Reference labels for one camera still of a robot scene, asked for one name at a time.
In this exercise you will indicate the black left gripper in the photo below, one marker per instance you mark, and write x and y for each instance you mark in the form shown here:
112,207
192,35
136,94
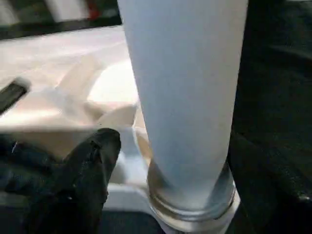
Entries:
12,96

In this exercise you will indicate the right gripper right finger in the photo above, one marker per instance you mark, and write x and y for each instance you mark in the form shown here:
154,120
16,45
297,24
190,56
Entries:
273,190

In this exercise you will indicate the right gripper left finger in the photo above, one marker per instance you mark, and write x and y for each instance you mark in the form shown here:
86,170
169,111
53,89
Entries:
78,185

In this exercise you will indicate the white plastic table top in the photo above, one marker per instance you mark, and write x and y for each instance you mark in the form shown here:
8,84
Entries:
61,61

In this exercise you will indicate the white plastic table leg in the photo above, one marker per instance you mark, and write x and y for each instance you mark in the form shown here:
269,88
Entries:
185,85

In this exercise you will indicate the black work mat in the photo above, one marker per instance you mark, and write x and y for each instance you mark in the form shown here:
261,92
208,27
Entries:
280,73

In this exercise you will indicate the white glass-door cabinet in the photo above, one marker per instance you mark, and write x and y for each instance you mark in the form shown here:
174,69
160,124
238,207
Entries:
36,9

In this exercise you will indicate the red item behind glass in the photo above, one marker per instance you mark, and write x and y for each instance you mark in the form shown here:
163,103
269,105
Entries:
93,13

